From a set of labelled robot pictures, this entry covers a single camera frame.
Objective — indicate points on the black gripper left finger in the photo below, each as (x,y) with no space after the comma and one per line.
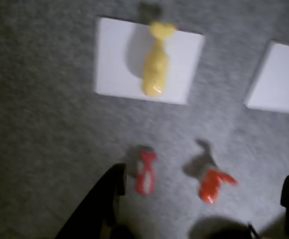
(102,194)

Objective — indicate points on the orange shrimp sushi toy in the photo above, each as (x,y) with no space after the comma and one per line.
(210,185)

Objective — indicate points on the white rectangular card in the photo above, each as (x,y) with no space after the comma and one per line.
(279,79)
(114,62)

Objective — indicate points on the grey carpet tile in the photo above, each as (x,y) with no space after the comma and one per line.
(266,154)
(47,112)

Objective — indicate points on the red tuna sushi toy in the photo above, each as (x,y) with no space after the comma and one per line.
(145,179)

